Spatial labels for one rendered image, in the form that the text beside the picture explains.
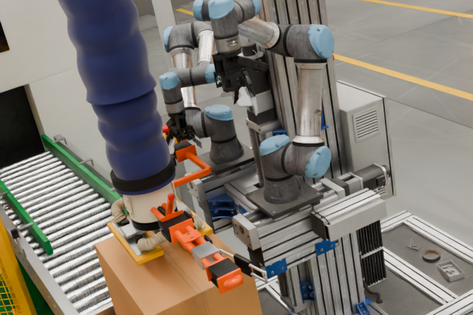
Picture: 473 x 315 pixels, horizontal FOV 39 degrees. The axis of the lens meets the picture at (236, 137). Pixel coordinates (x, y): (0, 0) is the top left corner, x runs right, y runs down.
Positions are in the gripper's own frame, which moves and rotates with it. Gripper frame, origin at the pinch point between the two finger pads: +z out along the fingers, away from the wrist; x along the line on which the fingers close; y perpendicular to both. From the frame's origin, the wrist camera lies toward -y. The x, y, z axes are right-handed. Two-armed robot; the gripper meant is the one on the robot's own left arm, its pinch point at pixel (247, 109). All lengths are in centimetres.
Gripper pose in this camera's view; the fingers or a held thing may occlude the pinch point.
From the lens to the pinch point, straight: 205.0
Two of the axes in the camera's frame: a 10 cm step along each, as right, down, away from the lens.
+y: -8.8, 3.3, -3.5
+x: 4.4, 2.8, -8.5
